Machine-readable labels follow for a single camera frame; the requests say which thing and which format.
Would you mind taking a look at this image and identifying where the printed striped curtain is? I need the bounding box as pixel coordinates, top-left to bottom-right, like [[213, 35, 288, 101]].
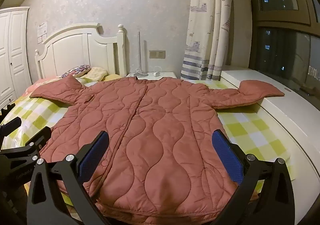
[[180, 0, 232, 81]]

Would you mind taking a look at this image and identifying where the green checkered bed sheet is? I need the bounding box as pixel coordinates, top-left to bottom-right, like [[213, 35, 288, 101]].
[[0, 75, 292, 215]]

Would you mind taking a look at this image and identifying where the white nightstand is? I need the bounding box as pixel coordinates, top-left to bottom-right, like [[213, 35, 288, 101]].
[[126, 71, 178, 81]]

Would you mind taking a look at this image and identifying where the wall socket plate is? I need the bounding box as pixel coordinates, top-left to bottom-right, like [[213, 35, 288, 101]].
[[149, 50, 166, 59]]

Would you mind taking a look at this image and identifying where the white wooden headboard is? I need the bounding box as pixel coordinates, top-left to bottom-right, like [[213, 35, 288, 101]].
[[34, 23, 127, 80]]

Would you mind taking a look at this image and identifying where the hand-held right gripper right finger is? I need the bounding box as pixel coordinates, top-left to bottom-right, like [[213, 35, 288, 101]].
[[211, 129, 295, 225]]

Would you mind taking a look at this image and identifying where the white wardrobe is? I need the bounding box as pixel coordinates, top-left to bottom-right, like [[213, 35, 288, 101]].
[[0, 7, 33, 111]]

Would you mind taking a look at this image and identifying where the white pole lamp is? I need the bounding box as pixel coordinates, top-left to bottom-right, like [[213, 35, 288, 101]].
[[129, 31, 148, 78]]

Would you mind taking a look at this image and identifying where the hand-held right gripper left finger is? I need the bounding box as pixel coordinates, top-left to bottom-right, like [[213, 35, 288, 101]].
[[26, 131, 112, 225]]

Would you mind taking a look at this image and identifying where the white window bench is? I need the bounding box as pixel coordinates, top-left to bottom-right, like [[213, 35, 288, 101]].
[[221, 69, 320, 225]]

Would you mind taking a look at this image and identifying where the pink quilted jacket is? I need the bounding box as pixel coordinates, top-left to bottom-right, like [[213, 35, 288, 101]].
[[29, 75, 285, 218]]

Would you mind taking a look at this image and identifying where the yellow pillow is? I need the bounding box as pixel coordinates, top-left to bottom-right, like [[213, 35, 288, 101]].
[[86, 67, 109, 81]]

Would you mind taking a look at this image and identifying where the window with brown frame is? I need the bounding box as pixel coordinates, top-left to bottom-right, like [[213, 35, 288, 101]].
[[244, 0, 320, 97]]

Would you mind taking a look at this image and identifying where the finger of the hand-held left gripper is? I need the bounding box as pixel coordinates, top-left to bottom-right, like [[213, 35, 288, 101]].
[[0, 116, 22, 139], [5, 126, 52, 163]]

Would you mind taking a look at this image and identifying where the patterned round pillow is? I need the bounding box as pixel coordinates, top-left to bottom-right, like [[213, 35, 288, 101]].
[[60, 64, 91, 78]]

